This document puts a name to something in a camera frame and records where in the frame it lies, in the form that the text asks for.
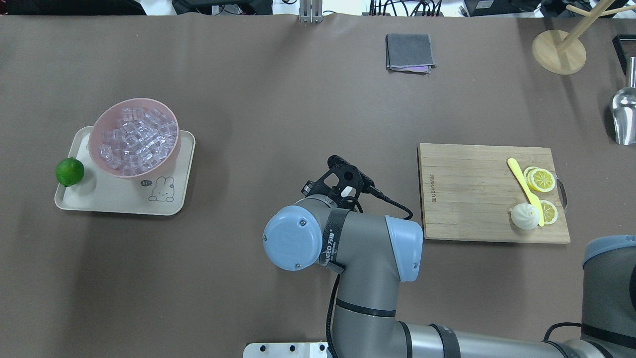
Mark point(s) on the wire glass rack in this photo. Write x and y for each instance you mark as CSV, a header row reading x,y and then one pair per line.
x,y
625,47

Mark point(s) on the pink bowl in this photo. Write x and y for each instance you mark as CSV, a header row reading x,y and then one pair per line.
x,y
107,122

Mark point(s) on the yellow plastic knife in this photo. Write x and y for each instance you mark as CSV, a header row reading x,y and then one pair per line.
x,y
531,197

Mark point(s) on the bamboo cutting board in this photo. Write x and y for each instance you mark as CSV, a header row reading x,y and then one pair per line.
x,y
467,192

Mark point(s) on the beige rectangular tray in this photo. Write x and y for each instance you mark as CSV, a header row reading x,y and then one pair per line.
x,y
161,194

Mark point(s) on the metal ice scoop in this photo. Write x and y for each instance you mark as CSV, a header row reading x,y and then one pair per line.
x,y
624,108

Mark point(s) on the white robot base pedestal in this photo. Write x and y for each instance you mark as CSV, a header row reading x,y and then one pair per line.
x,y
287,350

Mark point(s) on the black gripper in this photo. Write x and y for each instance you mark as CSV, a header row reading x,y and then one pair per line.
x,y
308,189

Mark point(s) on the lemon slice stack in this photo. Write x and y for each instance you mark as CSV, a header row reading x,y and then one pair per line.
x,y
539,179

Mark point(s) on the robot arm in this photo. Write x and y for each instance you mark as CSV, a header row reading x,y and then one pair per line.
x,y
372,255

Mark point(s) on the green lime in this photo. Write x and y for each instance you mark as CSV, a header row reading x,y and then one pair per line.
x,y
69,171

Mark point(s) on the aluminium frame post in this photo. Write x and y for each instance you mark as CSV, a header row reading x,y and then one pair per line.
x,y
310,11

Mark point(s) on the white steamed bun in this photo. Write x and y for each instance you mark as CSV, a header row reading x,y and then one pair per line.
x,y
525,216

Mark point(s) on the clear ice cubes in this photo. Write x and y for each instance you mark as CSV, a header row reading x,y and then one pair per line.
x,y
142,140

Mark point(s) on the wooden mug tree stand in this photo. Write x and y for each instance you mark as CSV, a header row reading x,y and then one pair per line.
x,y
561,52

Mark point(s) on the lemon slice near bun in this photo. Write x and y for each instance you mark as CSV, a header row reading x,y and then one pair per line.
x,y
550,212

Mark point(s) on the grey folded cloth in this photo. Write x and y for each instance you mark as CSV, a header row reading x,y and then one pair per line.
x,y
409,53

